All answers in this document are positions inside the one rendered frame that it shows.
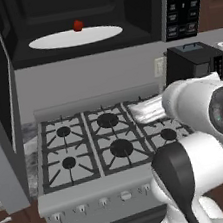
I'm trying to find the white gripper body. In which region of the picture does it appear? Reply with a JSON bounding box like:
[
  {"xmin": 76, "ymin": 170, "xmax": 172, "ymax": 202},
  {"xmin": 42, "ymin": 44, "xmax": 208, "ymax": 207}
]
[{"xmin": 127, "ymin": 94, "xmax": 170, "ymax": 128}]

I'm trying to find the black microwave oven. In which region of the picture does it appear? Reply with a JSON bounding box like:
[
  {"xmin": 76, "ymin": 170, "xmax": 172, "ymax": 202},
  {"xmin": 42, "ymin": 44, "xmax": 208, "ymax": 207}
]
[{"xmin": 0, "ymin": 0, "xmax": 216, "ymax": 72}]

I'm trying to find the white microwave turntable plate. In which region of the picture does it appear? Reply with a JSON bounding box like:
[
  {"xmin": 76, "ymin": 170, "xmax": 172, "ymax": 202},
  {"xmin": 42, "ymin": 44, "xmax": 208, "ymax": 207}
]
[{"xmin": 26, "ymin": 21, "xmax": 125, "ymax": 54}]

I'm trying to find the black coffee machine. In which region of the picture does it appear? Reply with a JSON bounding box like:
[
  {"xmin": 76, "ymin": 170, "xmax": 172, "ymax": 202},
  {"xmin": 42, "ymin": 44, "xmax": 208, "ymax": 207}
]
[{"xmin": 160, "ymin": 38, "xmax": 223, "ymax": 91}]

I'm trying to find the white stove knob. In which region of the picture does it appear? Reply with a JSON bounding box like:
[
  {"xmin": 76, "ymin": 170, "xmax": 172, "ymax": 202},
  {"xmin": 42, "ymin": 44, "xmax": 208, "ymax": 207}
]
[
  {"xmin": 51, "ymin": 211, "xmax": 64, "ymax": 223},
  {"xmin": 97, "ymin": 196, "xmax": 111, "ymax": 208},
  {"xmin": 119, "ymin": 189, "xmax": 134, "ymax": 202},
  {"xmin": 75, "ymin": 203, "xmax": 89, "ymax": 216}
]

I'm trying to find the grey gas stove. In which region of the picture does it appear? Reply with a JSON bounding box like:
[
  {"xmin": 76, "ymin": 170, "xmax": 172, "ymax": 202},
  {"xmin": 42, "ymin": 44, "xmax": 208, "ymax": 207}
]
[{"xmin": 21, "ymin": 77, "xmax": 209, "ymax": 223}]

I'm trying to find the white wall socket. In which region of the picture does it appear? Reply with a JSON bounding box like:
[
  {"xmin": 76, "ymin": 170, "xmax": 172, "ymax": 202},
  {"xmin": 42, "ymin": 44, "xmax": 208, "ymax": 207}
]
[{"xmin": 152, "ymin": 56, "xmax": 169, "ymax": 79}]

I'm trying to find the white drawer handle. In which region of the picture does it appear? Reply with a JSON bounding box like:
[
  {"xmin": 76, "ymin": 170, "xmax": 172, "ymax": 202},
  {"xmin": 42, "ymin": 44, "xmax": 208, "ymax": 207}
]
[{"xmin": 0, "ymin": 215, "xmax": 14, "ymax": 223}]

